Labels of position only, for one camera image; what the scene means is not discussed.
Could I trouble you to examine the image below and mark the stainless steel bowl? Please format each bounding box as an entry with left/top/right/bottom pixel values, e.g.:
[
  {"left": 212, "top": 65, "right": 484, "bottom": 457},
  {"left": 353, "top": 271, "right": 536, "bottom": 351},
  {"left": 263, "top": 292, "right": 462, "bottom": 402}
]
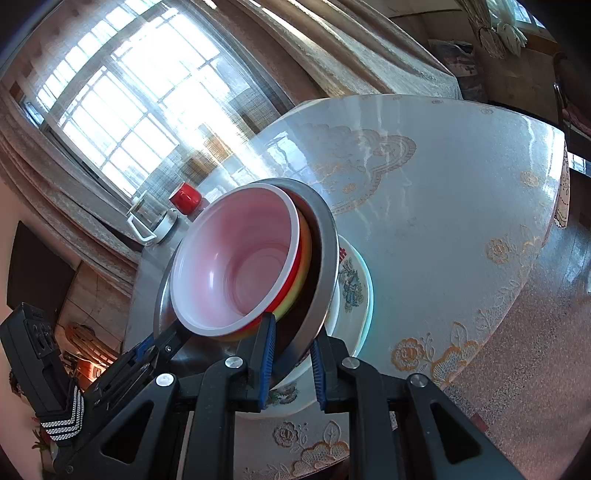
[{"left": 154, "top": 177, "right": 341, "bottom": 389}]

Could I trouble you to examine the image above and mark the sheer white curtain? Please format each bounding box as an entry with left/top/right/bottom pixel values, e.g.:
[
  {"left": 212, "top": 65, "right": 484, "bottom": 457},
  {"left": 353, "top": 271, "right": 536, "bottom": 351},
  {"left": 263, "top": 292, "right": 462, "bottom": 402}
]
[{"left": 28, "top": 0, "right": 303, "bottom": 232}]

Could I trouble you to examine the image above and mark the dark wooden chair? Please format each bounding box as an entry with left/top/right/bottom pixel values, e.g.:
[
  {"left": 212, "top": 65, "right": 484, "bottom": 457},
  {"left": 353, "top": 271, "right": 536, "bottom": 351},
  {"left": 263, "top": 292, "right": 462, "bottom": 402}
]
[{"left": 62, "top": 323, "right": 123, "bottom": 381}]

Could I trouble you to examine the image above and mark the round-back wooden chair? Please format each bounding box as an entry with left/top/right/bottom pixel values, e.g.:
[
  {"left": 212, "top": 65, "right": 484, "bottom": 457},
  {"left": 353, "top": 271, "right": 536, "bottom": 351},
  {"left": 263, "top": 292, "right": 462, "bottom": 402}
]
[{"left": 553, "top": 51, "right": 591, "bottom": 141}]

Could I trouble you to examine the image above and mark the dark wall panel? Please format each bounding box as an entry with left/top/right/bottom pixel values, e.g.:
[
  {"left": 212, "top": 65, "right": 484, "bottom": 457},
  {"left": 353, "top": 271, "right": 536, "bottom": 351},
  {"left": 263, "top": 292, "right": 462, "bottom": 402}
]
[{"left": 6, "top": 220, "right": 77, "bottom": 325}]

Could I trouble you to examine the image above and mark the red mug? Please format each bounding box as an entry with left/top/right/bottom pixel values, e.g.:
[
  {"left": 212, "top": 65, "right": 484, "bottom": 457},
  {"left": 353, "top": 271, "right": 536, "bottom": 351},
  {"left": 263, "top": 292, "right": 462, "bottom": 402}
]
[{"left": 168, "top": 182, "right": 203, "bottom": 215}]

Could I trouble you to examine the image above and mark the white electric kettle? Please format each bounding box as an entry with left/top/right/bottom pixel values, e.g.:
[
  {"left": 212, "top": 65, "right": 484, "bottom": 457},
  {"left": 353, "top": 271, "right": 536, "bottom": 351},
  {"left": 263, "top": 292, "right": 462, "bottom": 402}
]
[{"left": 126, "top": 189, "right": 179, "bottom": 245}]

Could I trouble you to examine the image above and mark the yellow bowl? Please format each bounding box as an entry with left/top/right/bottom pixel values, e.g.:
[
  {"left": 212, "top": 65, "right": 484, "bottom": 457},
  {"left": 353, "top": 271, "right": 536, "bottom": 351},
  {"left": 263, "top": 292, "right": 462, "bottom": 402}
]
[{"left": 217, "top": 208, "right": 313, "bottom": 343}]

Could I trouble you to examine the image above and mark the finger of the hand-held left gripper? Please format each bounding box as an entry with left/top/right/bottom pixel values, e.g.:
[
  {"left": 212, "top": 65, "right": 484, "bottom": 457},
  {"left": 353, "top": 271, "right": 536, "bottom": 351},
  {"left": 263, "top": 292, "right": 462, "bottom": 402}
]
[
  {"left": 154, "top": 320, "right": 195, "bottom": 370},
  {"left": 134, "top": 335, "right": 157, "bottom": 365}
]

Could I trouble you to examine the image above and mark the side window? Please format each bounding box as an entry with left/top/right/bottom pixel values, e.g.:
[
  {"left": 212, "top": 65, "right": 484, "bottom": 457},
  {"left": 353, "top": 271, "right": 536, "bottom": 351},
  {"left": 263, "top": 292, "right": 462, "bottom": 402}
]
[{"left": 508, "top": 0, "right": 557, "bottom": 25}]

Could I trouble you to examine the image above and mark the white plate with red-blue print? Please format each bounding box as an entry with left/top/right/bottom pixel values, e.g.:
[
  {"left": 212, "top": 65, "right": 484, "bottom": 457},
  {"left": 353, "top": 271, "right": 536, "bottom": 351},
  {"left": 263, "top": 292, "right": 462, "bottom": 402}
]
[{"left": 238, "top": 235, "right": 373, "bottom": 418}]

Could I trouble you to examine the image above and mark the red bowl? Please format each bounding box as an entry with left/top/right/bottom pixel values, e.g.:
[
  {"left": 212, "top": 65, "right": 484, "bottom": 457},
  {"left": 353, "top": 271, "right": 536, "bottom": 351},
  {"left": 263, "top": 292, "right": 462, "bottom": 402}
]
[{"left": 169, "top": 183, "right": 304, "bottom": 337}]

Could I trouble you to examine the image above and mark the beige curtain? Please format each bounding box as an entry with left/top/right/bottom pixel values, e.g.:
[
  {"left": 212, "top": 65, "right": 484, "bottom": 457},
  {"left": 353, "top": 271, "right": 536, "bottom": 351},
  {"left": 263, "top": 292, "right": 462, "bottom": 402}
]
[
  {"left": 240, "top": 0, "right": 463, "bottom": 101},
  {"left": 0, "top": 104, "right": 155, "bottom": 298}
]

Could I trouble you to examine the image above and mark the teal plate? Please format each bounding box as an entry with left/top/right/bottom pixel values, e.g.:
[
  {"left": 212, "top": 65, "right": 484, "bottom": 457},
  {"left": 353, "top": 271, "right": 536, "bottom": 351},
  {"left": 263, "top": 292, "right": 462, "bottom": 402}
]
[{"left": 353, "top": 256, "right": 376, "bottom": 358}]

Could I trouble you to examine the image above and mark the white plate with rose print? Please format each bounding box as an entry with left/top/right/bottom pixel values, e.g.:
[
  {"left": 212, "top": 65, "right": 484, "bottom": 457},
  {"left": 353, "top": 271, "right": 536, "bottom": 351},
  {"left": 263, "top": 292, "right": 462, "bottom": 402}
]
[{"left": 272, "top": 235, "right": 346, "bottom": 393}]

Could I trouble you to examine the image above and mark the printed cushion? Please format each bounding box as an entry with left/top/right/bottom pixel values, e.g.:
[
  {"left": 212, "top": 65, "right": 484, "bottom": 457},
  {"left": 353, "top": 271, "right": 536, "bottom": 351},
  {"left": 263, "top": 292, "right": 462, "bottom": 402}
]
[{"left": 428, "top": 39, "right": 488, "bottom": 101}]

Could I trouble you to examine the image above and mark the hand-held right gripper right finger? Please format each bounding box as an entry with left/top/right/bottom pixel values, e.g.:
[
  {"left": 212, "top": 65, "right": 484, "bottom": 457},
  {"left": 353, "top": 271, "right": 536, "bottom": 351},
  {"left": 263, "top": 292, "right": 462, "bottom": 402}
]
[{"left": 309, "top": 325, "right": 527, "bottom": 480}]

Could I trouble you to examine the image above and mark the large barred window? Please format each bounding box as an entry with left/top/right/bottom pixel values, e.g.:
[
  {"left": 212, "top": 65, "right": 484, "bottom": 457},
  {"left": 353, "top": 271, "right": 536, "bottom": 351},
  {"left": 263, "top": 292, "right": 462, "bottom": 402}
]
[{"left": 9, "top": 0, "right": 259, "bottom": 199}]

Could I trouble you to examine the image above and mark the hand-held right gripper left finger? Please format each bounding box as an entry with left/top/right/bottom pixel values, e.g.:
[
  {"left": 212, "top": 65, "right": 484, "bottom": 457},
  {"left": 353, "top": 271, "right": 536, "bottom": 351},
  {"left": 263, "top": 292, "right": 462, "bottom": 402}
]
[{"left": 58, "top": 314, "right": 278, "bottom": 480}]

